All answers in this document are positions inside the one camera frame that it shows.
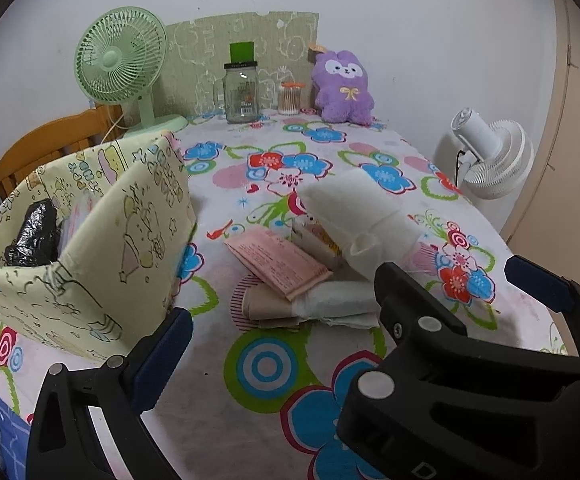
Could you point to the white thin cloth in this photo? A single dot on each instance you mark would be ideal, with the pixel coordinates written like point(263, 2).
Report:
point(340, 302)

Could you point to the green patterned board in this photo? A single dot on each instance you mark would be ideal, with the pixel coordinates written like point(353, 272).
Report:
point(280, 40)

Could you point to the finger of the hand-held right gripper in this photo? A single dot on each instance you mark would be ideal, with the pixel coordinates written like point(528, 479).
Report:
point(420, 360)

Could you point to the white standing fan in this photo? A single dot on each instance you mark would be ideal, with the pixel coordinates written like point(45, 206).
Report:
point(495, 160)

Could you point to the yellow printed fabric storage box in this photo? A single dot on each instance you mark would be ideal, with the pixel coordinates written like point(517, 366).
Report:
point(135, 220)

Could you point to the glass jar with black lid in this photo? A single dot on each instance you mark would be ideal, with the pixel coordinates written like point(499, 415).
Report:
point(242, 95)

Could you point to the white towel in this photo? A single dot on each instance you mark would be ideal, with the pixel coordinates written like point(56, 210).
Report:
point(355, 210)

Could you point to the beige cloth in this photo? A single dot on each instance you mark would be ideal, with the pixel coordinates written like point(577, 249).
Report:
point(270, 302)

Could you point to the clear plastic bag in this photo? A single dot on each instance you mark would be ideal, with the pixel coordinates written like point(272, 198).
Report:
point(72, 230)

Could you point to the purple plush bunny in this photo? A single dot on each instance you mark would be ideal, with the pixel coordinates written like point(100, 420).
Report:
point(342, 87)

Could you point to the floral tablecloth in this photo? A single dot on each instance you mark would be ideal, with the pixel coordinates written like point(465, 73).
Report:
point(320, 150)

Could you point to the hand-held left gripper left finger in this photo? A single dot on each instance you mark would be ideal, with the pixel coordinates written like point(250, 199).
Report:
point(162, 355)

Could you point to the beige door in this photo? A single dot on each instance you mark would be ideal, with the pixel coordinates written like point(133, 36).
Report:
point(575, 110)

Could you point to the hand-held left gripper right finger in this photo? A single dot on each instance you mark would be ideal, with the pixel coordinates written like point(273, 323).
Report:
point(537, 280)

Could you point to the black plastic bag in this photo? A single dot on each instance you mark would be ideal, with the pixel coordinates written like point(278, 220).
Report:
point(32, 235)

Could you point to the green desk fan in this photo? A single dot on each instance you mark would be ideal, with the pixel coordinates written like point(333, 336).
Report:
point(117, 55)

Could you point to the pink packet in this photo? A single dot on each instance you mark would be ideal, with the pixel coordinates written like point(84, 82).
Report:
point(280, 265)

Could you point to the wooden bed headboard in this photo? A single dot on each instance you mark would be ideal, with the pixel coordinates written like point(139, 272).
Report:
point(45, 145)

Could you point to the cotton swab jar orange lid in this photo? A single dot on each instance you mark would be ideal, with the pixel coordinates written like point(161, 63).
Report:
point(290, 99)

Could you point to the green box behind jar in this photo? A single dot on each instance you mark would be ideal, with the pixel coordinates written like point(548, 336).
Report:
point(241, 52)

